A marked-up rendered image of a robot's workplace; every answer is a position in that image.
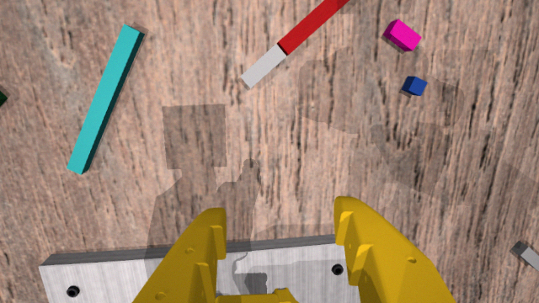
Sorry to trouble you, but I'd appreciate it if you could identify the red rod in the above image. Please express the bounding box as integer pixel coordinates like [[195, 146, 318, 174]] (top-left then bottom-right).
[[276, 0, 349, 55]]

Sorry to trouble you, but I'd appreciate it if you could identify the turquoise rod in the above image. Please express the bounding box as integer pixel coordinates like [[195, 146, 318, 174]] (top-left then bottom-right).
[[67, 24, 145, 175]]

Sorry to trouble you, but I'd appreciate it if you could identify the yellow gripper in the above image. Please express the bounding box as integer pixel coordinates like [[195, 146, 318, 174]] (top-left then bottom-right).
[[132, 196, 456, 303]]

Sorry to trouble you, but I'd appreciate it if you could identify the magenta rectangular block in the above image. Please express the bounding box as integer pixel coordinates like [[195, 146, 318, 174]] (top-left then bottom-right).
[[383, 19, 422, 51]]

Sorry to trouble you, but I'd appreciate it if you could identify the green rod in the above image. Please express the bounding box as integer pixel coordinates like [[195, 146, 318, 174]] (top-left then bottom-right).
[[0, 91, 8, 107]]

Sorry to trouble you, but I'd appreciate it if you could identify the blue cube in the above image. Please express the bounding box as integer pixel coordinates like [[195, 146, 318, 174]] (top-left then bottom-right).
[[402, 76, 427, 96]]

